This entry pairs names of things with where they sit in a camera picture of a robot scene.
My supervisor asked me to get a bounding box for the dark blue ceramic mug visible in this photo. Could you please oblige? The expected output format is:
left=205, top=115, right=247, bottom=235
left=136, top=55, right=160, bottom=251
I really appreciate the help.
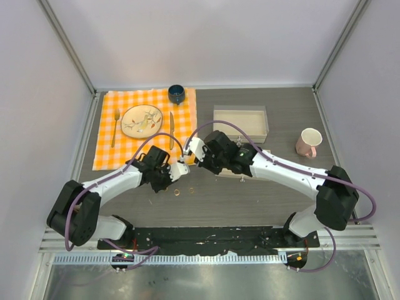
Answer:
left=167, top=84, right=186, bottom=105

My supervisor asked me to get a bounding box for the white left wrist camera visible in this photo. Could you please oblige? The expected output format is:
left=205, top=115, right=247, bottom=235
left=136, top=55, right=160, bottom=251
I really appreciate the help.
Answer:
left=169, top=161, right=190, bottom=182

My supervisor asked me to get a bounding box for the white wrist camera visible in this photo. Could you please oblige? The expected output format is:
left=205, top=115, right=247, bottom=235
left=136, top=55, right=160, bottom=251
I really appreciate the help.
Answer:
left=169, top=161, right=190, bottom=182
left=184, top=137, right=206, bottom=164

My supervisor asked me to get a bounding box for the yellow white checkered cloth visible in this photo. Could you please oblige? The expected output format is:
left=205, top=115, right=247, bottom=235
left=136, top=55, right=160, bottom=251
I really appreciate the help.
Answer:
left=92, top=88, right=197, bottom=171

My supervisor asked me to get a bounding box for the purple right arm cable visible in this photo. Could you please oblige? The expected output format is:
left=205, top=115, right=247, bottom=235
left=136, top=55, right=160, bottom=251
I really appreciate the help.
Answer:
left=186, top=121, right=378, bottom=273

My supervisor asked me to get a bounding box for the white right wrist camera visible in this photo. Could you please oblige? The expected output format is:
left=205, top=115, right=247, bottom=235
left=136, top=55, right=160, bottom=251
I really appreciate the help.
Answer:
left=184, top=137, right=206, bottom=164

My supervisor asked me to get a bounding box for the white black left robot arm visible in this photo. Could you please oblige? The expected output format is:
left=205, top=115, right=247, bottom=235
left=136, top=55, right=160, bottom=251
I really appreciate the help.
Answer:
left=46, top=146, right=172, bottom=246

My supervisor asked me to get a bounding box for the gold fork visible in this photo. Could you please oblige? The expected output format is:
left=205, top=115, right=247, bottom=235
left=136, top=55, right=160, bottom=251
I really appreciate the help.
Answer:
left=111, top=108, right=121, bottom=148

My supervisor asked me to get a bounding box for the bird pattern ceramic plate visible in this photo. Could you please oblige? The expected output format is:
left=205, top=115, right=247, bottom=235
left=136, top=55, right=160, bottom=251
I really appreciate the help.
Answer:
left=121, top=104, right=163, bottom=139

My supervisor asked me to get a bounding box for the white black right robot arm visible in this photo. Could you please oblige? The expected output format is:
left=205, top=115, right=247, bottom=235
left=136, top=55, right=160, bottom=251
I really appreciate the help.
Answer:
left=187, top=131, right=359, bottom=244

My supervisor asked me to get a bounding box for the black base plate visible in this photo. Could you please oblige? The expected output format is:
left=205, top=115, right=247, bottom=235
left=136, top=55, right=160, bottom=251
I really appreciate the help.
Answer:
left=111, top=226, right=320, bottom=256

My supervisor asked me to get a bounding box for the gold knife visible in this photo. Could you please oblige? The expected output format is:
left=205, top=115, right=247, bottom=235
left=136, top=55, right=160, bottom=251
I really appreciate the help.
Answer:
left=169, top=111, right=174, bottom=150

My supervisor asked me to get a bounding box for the beige jewelry box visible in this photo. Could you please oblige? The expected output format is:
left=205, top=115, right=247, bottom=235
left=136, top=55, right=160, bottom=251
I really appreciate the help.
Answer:
left=213, top=105, right=269, bottom=144

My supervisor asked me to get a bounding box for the pink ceramic mug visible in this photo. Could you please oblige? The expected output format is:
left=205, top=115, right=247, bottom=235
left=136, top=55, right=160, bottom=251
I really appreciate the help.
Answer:
left=295, top=128, right=323, bottom=159

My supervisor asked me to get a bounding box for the beige jewelry drawer tray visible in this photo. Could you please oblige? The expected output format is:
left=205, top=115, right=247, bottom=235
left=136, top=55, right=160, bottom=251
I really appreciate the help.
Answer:
left=216, top=168, right=253, bottom=182

